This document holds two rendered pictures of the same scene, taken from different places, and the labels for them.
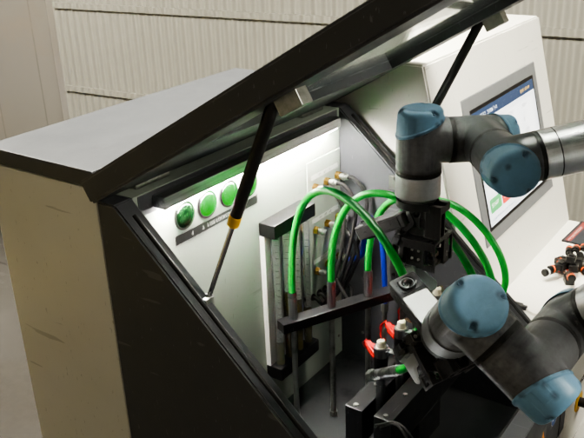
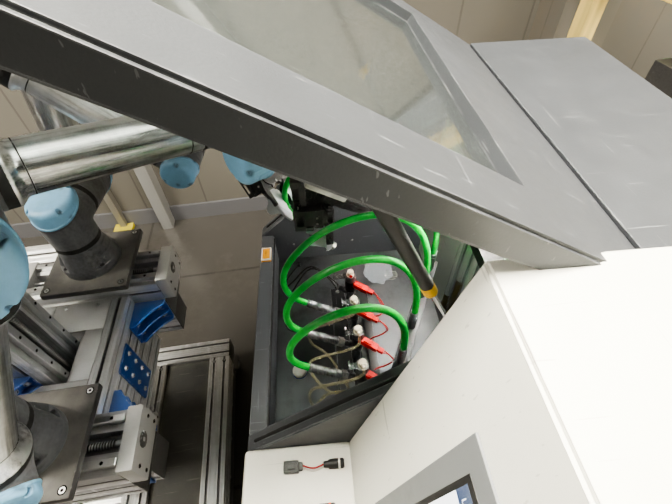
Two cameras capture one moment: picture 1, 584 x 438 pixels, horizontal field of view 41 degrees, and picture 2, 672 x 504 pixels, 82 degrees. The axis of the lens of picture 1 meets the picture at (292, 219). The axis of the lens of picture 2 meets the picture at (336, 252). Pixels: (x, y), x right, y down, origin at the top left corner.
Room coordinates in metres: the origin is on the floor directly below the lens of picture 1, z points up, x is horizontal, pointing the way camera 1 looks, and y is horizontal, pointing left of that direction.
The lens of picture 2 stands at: (1.69, -0.56, 1.85)
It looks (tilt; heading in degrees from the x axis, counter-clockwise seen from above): 48 degrees down; 141
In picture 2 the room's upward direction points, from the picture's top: 2 degrees counter-clockwise
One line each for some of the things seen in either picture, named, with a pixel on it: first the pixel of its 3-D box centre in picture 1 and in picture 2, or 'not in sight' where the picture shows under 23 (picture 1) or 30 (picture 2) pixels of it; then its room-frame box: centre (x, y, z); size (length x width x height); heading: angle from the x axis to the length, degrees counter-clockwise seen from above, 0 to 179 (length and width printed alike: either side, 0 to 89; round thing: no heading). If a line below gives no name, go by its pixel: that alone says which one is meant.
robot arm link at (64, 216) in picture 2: not in sight; (62, 214); (0.67, -0.63, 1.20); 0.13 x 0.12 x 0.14; 142
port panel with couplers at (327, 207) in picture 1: (330, 222); not in sight; (1.59, -0.09, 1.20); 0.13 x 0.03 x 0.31; 144
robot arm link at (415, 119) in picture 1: (421, 140); not in sight; (1.20, -0.21, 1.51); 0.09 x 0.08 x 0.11; 92
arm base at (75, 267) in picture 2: not in sight; (84, 247); (0.68, -0.63, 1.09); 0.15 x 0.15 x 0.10
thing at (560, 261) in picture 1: (574, 260); not in sight; (1.75, -0.71, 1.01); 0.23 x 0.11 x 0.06; 144
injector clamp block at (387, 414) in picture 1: (408, 400); (354, 355); (1.34, -0.23, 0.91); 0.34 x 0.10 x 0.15; 144
